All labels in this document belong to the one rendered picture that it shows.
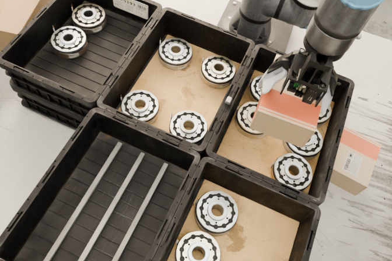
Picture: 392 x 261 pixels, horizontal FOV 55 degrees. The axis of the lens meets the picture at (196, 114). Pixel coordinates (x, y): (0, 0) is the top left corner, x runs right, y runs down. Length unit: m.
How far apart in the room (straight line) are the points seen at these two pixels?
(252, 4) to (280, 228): 0.70
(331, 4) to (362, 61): 0.98
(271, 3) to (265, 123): 0.56
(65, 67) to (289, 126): 0.69
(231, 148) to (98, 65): 0.47
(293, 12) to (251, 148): 0.47
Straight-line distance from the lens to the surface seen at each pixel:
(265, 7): 1.27
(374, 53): 1.61
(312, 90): 0.69
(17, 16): 1.31
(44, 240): 0.97
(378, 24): 2.89
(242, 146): 1.04
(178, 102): 1.09
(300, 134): 0.79
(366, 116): 1.41
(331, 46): 0.63
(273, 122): 0.78
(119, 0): 1.25
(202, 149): 0.91
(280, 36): 1.44
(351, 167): 1.20
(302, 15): 1.26
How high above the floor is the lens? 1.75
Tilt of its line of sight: 59 degrees down
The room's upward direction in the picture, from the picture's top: 11 degrees clockwise
